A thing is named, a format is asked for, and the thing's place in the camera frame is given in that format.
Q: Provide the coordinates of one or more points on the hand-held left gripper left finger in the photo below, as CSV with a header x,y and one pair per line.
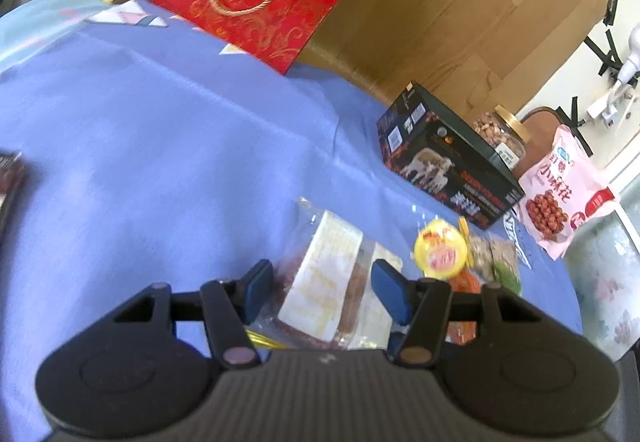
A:
x,y
260,289

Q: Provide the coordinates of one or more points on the white clamp device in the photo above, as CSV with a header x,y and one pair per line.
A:
x,y
627,67

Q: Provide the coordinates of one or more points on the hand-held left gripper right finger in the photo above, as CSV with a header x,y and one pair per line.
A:
x,y
390,292

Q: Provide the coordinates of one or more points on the nut jar with gold lid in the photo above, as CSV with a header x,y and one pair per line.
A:
x,y
500,135

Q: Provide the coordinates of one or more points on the orange snack packet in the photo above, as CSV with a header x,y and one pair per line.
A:
x,y
465,282

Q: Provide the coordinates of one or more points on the brown chair back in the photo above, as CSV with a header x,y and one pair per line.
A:
x,y
542,122

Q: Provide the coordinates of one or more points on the dark snack packet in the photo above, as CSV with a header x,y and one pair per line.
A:
x,y
10,182

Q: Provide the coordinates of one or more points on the black tape strip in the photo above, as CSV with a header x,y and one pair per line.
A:
x,y
612,3
606,55
584,138
575,110

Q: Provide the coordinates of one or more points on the yellow round snack packet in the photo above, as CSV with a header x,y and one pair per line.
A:
x,y
440,247

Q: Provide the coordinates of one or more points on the clear mixed nut packet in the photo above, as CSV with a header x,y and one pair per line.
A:
x,y
480,256
506,264

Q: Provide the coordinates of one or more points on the clear packet with white label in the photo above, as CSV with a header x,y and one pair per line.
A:
x,y
325,272

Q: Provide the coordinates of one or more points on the blue printed bedsheet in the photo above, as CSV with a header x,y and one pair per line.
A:
x,y
175,147

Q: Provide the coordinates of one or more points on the pink snack bag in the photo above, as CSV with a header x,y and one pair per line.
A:
x,y
560,182

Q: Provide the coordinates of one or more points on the black box with animal print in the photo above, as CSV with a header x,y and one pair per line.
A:
x,y
450,157

